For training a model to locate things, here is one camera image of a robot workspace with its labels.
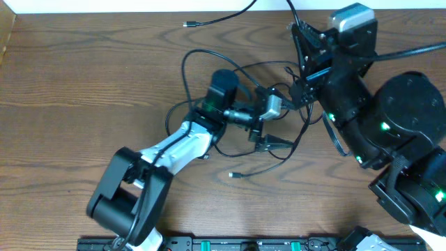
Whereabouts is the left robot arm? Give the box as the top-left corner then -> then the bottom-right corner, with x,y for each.
86,69 -> 293,250

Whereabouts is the black usb cable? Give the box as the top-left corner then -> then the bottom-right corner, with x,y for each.
163,0 -> 323,179
182,0 -> 259,28

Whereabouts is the right camera cable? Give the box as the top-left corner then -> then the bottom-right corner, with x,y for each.
322,41 -> 446,158

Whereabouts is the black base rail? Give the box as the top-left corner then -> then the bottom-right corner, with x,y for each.
76,236 -> 428,251

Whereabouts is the camera cable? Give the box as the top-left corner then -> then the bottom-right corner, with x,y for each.
322,41 -> 446,158
120,48 -> 261,251

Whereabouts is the left camera cable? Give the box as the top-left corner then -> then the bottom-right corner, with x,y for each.
120,48 -> 261,251

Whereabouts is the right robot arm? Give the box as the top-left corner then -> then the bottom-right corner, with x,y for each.
291,20 -> 445,237

